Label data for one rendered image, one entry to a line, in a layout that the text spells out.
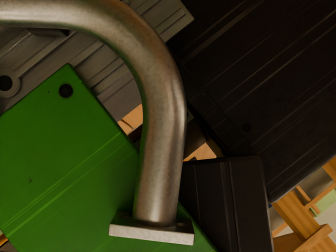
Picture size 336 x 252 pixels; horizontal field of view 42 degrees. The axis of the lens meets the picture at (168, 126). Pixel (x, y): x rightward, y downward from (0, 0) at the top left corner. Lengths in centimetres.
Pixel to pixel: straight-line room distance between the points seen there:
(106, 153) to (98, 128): 2
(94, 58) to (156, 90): 8
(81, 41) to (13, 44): 5
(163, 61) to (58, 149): 10
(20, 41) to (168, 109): 13
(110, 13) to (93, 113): 7
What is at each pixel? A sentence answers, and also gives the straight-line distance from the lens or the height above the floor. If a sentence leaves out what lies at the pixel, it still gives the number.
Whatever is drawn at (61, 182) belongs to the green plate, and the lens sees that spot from 33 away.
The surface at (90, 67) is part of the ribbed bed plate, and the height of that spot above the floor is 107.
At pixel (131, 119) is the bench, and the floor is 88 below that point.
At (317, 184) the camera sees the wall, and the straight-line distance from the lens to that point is 993.
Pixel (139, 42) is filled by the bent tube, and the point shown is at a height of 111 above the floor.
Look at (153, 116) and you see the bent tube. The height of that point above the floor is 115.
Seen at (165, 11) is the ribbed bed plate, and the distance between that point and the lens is 35.
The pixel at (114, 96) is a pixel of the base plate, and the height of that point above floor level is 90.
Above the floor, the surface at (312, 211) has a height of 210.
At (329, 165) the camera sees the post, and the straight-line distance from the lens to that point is 111.
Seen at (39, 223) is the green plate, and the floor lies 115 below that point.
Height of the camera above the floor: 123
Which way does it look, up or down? 14 degrees down
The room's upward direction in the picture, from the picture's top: 142 degrees clockwise
